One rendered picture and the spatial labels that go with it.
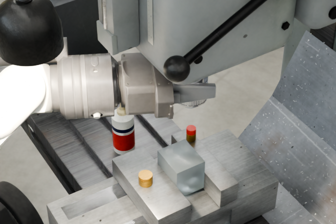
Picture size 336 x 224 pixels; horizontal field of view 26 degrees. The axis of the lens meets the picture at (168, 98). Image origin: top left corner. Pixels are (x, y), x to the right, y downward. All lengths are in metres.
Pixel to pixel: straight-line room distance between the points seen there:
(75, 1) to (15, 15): 0.66
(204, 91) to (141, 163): 0.23
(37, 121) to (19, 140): 1.35
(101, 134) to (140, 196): 0.29
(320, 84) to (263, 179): 0.24
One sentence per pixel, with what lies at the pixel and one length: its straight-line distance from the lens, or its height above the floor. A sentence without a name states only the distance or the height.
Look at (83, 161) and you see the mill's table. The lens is 1.34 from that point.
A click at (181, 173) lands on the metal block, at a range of 1.12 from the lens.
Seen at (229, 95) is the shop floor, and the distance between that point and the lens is 2.93.
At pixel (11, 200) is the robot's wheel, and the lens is 1.75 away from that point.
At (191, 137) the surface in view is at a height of 1.05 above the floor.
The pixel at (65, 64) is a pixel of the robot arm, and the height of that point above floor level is 1.28.
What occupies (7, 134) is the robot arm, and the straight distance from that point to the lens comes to 0.96.
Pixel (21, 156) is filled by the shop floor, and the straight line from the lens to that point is 2.71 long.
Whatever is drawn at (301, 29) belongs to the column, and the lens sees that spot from 1.41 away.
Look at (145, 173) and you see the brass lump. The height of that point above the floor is 1.06.
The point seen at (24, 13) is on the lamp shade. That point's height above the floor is 1.46.
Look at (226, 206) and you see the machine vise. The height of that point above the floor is 1.00.
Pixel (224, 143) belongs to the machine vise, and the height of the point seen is 1.00.
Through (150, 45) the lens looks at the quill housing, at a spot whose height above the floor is 1.36.
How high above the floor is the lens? 1.87
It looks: 40 degrees down
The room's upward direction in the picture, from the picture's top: straight up
